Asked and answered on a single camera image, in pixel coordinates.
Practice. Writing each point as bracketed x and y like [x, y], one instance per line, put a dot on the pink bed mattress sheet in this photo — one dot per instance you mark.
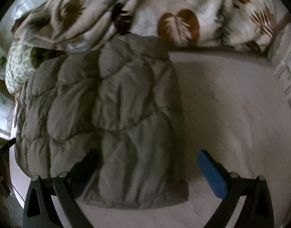
[236, 109]

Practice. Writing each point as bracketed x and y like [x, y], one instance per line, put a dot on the window with glass panes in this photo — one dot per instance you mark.
[7, 107]

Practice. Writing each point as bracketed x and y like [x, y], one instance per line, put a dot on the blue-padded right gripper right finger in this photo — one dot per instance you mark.
[257, 210]

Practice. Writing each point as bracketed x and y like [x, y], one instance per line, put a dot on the green white patterned pillow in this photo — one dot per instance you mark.
[22, 62]

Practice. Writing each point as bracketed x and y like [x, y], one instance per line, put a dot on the olive quilted puffer jacket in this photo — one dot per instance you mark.
[123, 100]

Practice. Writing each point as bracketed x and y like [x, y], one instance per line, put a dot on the green printed plastic bag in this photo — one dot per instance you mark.
[3, 61]

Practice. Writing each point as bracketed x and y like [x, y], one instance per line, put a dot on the striped grey white cushion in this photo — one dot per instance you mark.
[279, 57]

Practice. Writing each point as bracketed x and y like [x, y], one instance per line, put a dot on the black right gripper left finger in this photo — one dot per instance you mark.
[39, 210]

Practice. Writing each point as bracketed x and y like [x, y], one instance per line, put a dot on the leaf print fleece blanket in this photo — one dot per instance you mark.
[81, 25]

